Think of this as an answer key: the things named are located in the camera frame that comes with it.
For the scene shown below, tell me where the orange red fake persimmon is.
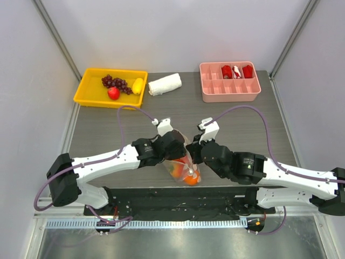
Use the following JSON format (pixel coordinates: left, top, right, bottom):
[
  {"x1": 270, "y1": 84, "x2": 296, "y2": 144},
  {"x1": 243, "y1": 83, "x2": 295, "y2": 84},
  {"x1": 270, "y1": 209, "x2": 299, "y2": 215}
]
[{"x1": 167, "y1": 160, "x2": 189, "y2": 178}]

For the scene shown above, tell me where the clear zip top bag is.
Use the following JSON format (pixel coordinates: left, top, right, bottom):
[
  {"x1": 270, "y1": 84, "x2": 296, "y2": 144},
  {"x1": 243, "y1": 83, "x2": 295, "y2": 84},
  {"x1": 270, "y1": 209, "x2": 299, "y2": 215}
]
[{"x1": 163, "y1": 129, "x2": 201, "y2": 186}]

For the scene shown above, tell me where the yellow fake mango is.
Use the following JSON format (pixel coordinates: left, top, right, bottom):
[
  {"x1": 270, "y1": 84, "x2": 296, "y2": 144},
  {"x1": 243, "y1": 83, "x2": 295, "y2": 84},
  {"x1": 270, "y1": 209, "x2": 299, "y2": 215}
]
[{"x1": 132, "y1": 78, "x2": 144, "y2": 95}]

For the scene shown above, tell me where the red fake tomato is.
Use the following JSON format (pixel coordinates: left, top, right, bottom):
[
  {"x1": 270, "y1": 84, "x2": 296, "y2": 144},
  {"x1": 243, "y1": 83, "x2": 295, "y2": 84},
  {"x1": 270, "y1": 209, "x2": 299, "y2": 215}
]
[{"x1": 107, "y1": 87, "x2": 121, "y2": 100}]

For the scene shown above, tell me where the purple fake grape bunch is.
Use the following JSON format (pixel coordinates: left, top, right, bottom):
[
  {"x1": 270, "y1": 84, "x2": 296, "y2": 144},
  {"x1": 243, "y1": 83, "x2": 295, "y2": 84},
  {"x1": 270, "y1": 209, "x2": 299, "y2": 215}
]
[{"x1": 101, "y1": 74, "x2": 133, "y2": 94}]

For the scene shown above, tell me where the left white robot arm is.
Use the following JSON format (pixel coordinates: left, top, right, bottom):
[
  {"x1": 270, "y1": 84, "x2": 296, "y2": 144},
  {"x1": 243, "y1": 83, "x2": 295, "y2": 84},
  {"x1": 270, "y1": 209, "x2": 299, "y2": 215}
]
[{"x1": 47, "y1": 129, "x2": 187, "y2": 215}]

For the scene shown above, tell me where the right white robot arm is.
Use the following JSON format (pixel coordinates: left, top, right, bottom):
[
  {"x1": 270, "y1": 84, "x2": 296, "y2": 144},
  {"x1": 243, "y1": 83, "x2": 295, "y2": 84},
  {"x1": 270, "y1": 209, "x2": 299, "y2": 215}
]
[{"x1": 187, "y1": 135, "x2": 344, "y2": 216}]

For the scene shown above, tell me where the rolled white towel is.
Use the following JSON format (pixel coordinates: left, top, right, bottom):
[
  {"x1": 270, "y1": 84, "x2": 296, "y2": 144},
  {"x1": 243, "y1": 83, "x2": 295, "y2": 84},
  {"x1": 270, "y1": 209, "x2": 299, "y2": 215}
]
[{"x1": 148, "y1": 73, "x2": 182, "y2": 96}]

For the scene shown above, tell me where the pink divided organizer box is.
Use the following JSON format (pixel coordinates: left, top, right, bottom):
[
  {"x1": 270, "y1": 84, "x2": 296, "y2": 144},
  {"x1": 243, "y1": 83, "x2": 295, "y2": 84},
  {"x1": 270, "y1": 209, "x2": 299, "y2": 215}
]
[{"x1": 199, "y1": 62, "x2": 261, "y2": 103}]

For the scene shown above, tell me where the red white rolled cloth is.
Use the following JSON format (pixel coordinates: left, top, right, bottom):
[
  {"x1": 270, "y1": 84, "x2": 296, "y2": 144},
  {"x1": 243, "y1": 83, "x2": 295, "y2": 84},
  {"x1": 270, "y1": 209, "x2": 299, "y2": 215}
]
[{"x1": 232, "y1": 65, "x2": 242, "y2": 79}]

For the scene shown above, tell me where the red rolled cloth left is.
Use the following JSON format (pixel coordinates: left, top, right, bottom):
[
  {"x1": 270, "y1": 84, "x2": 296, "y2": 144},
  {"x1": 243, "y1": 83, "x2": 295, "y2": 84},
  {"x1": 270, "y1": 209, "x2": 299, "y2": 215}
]
[{"x1": 221, "y1": 65, "x2": 232, "y2": 79}]

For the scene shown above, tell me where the red rolled cloth right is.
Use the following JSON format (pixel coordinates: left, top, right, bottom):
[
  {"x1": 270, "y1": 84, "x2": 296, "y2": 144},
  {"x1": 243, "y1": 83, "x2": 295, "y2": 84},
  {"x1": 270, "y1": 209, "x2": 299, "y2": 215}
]
[{"x1": 242, "y1": 65, "x2": 253, "y2": 79}]

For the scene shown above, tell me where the yellow plastic tray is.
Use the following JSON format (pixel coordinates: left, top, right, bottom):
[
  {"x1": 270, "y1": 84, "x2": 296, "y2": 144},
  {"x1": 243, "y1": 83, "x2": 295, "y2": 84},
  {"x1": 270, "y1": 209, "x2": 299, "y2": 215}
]
[{"x1": 73, "y1": 68, "x2": 148, "y2": 108}]

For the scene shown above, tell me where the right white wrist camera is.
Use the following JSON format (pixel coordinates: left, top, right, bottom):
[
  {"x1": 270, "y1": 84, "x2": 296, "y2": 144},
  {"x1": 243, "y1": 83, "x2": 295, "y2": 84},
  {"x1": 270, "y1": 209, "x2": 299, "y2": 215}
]
[{"x1": 197, "y1": 117, "x2": 219, "y2": 144}]

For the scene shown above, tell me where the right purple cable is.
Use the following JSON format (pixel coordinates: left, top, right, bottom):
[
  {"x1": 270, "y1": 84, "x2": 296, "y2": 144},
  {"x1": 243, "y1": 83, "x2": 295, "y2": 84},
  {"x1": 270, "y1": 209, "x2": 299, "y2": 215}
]
[{"x1": 204, "y1": 105, "x2": 345, "y2": 235}]

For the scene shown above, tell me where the perforated metal cable rail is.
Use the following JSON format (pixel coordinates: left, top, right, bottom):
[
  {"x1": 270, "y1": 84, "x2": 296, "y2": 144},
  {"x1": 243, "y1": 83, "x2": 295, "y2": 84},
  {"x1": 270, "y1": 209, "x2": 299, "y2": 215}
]
[{"x1": 45, "y1": 218, "x2": 247, "y2": 229}]

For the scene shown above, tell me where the grey aluminium corner rail right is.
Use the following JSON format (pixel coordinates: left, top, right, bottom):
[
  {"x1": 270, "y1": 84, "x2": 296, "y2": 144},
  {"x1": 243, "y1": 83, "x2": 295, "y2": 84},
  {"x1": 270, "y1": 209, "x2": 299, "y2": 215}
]
[{"x1": 269, "y1": 0, "x2": 320, "y2": 80}]

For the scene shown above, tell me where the grey aluminium corner rail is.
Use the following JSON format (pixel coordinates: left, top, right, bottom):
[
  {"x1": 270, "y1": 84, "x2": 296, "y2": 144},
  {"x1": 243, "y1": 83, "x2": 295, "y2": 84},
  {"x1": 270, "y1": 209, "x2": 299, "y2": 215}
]
[
  {"x1": 32, "y1": 0, "x2": 82, "y2": 81},
  {"x1": 269, "y1": 0, "x2": 320, "y2": 80}
]

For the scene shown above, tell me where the grey aluminium corner rail left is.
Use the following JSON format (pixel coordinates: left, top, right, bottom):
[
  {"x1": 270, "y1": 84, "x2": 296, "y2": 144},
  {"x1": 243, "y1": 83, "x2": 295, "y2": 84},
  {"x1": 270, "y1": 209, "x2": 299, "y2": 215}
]
[{"x1": 32, "y1": 0, "x2": 82, "y2": 81}]

